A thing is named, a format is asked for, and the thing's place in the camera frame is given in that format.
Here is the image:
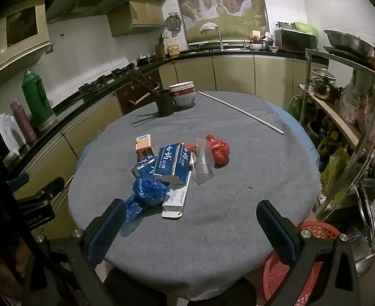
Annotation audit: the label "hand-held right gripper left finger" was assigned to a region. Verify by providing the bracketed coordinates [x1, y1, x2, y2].
[25, 199, 127, 306]

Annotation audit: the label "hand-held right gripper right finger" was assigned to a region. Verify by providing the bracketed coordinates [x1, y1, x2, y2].
[257, 200, 360, 306]

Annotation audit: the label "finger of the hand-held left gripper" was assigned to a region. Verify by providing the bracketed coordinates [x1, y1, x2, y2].
[15, 177, 66, 208]
[5, 172, 30, 195]

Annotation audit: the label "red plastic basket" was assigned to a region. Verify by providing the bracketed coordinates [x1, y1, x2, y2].
[262, 221, 343, 306]

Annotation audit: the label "blue plastic bag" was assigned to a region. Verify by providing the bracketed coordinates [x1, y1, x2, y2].
[120, 175, 171, 237]

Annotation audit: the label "small blue box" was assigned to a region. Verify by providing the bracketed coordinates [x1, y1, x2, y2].
[130, 156, 159, 180]

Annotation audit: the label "white carton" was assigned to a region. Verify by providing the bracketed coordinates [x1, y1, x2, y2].
[161, 170, 192, 220]

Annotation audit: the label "orange white box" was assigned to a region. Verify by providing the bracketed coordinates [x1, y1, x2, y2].
[135, 135, 154, 163]

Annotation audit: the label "large blue box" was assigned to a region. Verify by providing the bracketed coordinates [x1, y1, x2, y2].
[153, 142, 193, 185]

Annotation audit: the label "red plastic bag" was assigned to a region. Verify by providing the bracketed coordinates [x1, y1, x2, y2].
[205, 134, 230, 167]

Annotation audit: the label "clear plastic cup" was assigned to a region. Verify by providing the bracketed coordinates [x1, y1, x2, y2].
[191, 136, 215, 185]

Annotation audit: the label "white black appliance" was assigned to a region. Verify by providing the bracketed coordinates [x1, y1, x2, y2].
[0, 113, 27, 168]

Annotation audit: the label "pink thermos bottle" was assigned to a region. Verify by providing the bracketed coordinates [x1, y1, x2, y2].
[9, 99, 38, 145]

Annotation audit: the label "grey tablecloth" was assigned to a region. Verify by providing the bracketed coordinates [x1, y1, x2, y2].
[68, 91, 321, 303]

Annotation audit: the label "green thermos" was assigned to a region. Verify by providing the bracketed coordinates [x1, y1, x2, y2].
[21, 70, 57, 131]

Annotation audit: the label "yellow plastic bag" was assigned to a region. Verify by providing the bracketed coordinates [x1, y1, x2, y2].
[320, 145, 350, 195]

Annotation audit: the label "black countertop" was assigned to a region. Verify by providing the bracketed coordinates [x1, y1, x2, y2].
[0, 48, 330, 179]

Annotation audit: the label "blue under cloth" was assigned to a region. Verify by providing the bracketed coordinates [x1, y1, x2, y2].
[264, 101, 321, 164]

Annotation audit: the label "metal shelf rack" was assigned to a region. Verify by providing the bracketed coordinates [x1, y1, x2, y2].
[299, 48, 375, 262]

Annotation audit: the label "green bottle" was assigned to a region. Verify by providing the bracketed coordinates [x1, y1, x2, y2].
[288, 96, 303, 123]

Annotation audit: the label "white rod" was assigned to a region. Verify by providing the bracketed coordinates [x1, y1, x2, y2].
[198, 91, 284, 134]

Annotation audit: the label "gas stove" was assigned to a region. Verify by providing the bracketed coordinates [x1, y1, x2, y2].
[79, 62, 140, 94]

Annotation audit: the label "dark chopstick holder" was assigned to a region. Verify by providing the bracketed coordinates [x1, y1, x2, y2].
[155, 89, 175, 117]

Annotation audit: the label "bundle of dark chopsticks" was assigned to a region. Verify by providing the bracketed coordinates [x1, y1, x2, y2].
[138, 72, 162, 97]

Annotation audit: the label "beige upper cabinets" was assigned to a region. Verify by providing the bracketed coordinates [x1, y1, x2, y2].
[0, 0, 52, 82]

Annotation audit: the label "beige cabinets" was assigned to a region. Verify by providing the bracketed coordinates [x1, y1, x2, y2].
[15, 54, 306, 239]
[0, 0, 52, 82]

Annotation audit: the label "metal pot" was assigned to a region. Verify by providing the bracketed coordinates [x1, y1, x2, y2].
[312, 68, 343, 101]

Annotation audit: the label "beige lower cabinets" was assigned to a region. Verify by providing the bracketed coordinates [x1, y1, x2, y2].
[15, 54, 306, 239]

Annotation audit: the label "knife block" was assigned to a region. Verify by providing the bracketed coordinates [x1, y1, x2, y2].
[155, 35, 167, 58]

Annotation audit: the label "stack of dishes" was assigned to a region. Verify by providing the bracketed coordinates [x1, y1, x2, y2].
[248, 30, 275, 52]

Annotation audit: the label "microwave oven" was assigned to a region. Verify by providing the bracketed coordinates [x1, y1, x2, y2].
[274, 28, 318, 52]

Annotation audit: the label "metal faucet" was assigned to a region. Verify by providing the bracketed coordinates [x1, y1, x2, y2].
[214, 25, 226, 51]

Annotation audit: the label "metal basin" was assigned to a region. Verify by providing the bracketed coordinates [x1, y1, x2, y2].
[323, 29, 375, 55]

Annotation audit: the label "green lid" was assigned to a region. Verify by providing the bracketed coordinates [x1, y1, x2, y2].
[291, 22, 319, 35]

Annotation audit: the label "hanging metal strainer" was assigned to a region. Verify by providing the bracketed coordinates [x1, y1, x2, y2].
[165, 13, 182, 37]

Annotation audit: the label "small beige wall cabinet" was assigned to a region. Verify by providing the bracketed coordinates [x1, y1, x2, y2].
[107, 0, 165, 37]

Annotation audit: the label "waterfall wall poster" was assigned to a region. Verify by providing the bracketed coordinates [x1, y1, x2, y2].
[172, 0, 269, 45]

